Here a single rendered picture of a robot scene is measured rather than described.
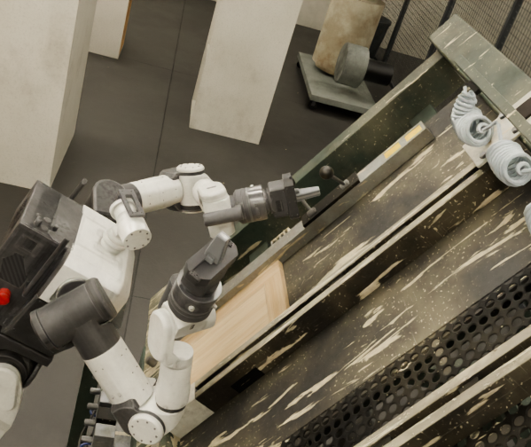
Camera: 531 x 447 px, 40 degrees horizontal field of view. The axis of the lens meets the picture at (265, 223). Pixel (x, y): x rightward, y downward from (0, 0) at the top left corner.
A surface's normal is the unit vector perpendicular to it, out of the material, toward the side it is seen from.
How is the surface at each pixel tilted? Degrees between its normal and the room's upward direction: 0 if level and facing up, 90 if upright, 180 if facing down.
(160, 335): 95
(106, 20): 90
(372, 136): 90
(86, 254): 23
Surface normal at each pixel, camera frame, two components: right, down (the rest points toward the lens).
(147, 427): -0.25, 0.42
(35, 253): 0.07, 0.51
